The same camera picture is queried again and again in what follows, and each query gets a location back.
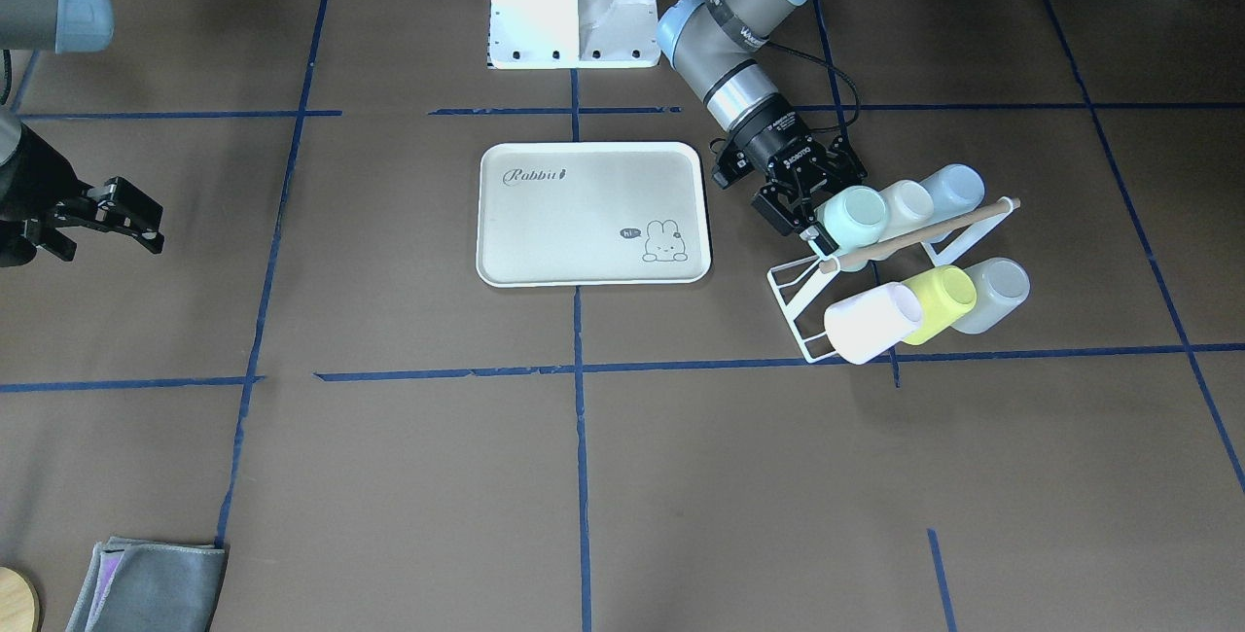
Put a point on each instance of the light blue cup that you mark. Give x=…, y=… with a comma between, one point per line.
x=955, y=190

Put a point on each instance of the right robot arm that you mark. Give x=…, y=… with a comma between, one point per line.
x=59, y=26

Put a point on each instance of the cream rabbit tray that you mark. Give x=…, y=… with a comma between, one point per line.
x=585, y=214

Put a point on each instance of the green cup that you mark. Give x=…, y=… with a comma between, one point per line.
x=854, y=218

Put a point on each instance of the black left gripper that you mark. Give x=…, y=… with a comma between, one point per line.
x=775, y=136

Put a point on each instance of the white wire cup rack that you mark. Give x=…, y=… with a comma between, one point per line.
x=798, y=286

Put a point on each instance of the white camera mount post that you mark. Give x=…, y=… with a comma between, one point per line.
x=572, y=34

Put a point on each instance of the wooden mug tree stand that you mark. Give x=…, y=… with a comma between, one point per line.
x=20, y=605

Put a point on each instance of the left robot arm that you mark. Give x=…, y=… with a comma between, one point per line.
x=712, y=45

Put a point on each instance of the yellow cup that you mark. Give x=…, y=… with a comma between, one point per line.
x=945, y=294

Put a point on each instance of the pink cup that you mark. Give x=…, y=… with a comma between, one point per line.
x=863, y=326

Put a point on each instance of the grey folded cloth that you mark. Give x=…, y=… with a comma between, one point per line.
x=144, y=585

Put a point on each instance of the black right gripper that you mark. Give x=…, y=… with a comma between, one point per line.
x=32, y=187

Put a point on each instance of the grey cup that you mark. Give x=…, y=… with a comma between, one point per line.
x=1002, y=285

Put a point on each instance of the beige cup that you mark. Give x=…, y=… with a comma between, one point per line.
x=909, y=206

